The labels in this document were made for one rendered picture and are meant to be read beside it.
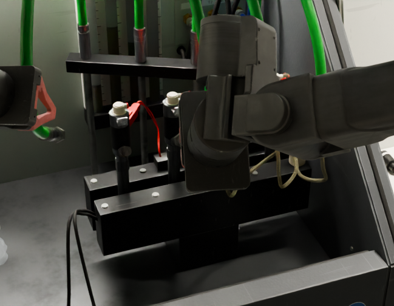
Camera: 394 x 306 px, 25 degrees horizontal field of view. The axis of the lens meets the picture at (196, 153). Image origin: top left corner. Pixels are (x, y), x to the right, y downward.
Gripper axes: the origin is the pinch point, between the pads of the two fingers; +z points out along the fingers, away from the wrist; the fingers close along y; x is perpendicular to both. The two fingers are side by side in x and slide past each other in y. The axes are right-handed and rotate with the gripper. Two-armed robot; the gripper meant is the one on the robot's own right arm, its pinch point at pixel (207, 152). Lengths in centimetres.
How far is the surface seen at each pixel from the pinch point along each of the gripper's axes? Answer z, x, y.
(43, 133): 10.0, 19.0, 4.9
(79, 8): 35.0, 15.0, 28.4
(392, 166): 34.7, -31.4, 1.3
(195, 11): 6.7, -0.3, 18.4
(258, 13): 9.6, -8.4, 18.7
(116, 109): 25.3, 10.0, 10.4
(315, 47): 13.0, -16.2, 14.8
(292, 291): 22.8, -12.4, -16.3
